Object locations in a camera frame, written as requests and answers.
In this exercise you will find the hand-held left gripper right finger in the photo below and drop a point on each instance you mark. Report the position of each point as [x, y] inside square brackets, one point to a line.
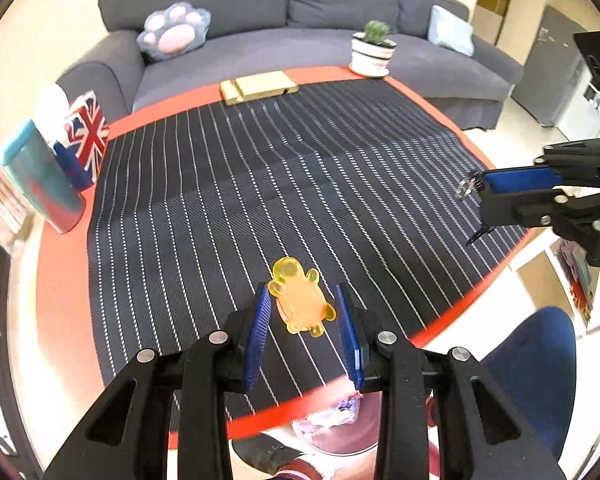
[347, 335]

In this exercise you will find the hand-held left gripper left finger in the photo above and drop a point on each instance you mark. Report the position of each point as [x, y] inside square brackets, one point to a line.
[257, 335]

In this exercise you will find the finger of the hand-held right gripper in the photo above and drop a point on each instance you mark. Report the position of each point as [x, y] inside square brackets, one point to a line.
[520, 180]
[530, 210]

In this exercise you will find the orange translucent turtle toy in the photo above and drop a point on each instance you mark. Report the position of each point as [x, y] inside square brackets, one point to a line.
[300, 300]

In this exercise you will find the grey cabinet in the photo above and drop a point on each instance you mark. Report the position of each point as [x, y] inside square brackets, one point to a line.
[545, 70]

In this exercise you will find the clear plastic wrapper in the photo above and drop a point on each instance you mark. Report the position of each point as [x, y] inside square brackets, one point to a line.
[335, 412]

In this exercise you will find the black striped table mat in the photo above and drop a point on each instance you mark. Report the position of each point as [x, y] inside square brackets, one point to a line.
[230, 185]

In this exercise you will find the light blue cushion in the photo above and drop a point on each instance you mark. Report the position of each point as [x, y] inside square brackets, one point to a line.
[450, 30]

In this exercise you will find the blue chair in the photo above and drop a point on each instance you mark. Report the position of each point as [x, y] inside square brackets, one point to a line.
[530, 375]

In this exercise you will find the white pot saucer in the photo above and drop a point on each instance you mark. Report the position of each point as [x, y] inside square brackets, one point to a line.
[367, 72]

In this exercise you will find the striped white plant pot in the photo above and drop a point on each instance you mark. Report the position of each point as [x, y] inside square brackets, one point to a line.
[372, 55]

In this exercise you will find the small green cactus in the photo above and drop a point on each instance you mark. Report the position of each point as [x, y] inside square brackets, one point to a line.
[377, 31]

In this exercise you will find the wooden phone stand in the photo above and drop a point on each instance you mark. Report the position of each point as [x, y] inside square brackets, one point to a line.
[260, 85]

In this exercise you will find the teal tumbler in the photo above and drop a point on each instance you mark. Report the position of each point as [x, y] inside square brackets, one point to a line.
[45, 185]

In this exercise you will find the flag print tissue box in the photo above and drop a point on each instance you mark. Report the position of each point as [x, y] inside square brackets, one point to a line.
[82, 140]

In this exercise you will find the dark grey sofa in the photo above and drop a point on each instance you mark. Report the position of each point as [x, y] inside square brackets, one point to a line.
[280, 55]

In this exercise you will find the beige curtain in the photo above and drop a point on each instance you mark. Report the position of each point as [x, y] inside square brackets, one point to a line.
[0, 195]

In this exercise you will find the white tissue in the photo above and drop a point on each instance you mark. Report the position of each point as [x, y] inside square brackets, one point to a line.
[52, 102]

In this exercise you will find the paw shaped cushion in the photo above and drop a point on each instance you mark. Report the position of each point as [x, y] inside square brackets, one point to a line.
[175, 30]

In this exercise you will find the colourful wall poster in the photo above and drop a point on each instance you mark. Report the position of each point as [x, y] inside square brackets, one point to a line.
[577, 280]

